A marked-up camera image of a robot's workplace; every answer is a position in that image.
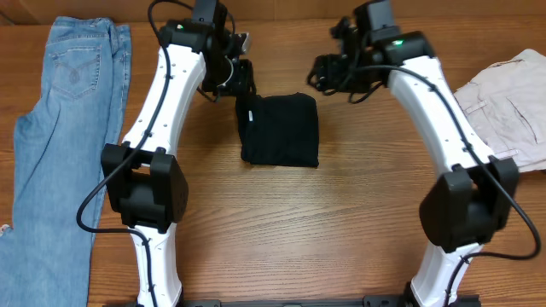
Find black t-shirt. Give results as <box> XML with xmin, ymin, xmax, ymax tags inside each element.
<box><xmin>235</xmin><ymin>93</ymin><xmax>319</xmax><ymax>168</ymax></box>

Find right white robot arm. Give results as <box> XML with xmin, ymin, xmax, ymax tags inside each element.
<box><xmin>307</xmin><ymin>1</ymin><xmax>519</xmax><ymax>306</ymax></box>

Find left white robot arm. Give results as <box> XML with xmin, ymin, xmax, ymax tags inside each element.
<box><xmin>102</xmin><ymin>0</ymin><xmax>256</xmax><ymax>306</ymax></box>

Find beige cargo shorts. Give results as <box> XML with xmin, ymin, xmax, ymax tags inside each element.
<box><xmin>454</xmin><ymin>49</ymin><xmax>545</xmax><ymax>172</ymax></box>

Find blue denim jeans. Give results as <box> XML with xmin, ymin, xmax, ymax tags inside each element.
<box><xmin>1</xmin><ymin>17</ymin><xmax>131</xmax><ymax>306</ymax></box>

